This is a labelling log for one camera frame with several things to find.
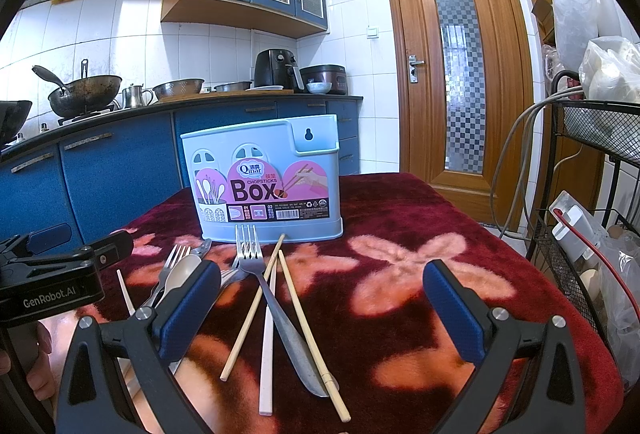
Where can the thin beige chopstick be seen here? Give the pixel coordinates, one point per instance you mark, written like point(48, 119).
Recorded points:
point(125, 293)

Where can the red floral table cloth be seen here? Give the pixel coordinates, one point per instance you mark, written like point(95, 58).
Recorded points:
point(362, 294)

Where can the white plastic chopstick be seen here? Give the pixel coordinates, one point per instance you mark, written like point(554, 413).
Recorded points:
point(266, 367)

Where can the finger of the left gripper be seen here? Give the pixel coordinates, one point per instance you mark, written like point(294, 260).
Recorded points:
point(112, 248)

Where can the steel table knife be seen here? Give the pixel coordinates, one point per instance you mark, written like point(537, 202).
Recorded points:
point(201, 250)

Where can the person's left hand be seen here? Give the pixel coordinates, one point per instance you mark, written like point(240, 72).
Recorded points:
point(33, 345)

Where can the black wok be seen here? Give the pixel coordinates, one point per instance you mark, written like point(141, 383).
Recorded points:
point(84, 95)

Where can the black air fryer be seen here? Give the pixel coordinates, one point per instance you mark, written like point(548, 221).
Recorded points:
point(278, 67)

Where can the black wire rack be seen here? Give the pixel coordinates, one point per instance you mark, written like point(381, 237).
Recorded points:
point(584, 144)

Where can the light blue chopsticks box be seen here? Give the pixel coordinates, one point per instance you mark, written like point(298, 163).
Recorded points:
point(280, 176)

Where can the white power strip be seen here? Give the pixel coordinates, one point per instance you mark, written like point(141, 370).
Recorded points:
point(583, 222)

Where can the white plastic spoon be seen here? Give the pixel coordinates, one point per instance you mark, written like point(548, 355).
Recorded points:
point(180, 273)

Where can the wooden door with glass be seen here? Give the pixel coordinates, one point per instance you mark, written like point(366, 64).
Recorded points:
point(464, 76)

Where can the small steel fork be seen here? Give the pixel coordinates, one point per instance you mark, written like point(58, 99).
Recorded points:
point(178, 251)

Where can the dark rice cooker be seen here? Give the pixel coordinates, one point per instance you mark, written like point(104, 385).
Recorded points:
point(333, 73)

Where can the small white bowl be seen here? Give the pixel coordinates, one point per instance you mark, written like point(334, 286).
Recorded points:
point(319, 87)

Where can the white plastic bag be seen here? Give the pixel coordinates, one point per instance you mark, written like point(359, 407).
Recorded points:
point(575, 24)

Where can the wooden chopstick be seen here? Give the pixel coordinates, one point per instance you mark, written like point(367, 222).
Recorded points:
point(326, 377)
point(235, 350)

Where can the small steel bowl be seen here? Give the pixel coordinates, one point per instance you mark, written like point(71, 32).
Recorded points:
point(233, 86)

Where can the blue base cabinets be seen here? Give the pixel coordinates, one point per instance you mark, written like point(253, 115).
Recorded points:
point(99, 174)

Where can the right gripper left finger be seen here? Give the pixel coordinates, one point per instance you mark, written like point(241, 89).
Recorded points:
point(93, 394)

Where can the steel colander bowl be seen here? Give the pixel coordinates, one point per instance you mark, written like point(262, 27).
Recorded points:
point(178, 88)

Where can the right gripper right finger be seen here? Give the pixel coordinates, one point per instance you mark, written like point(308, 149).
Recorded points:
point(549, 397)

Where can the steel pitcher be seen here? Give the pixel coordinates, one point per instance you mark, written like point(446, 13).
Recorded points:
point(136, 96)

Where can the steel fork with long handle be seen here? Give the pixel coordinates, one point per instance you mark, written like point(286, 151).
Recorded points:
point(251, 261)

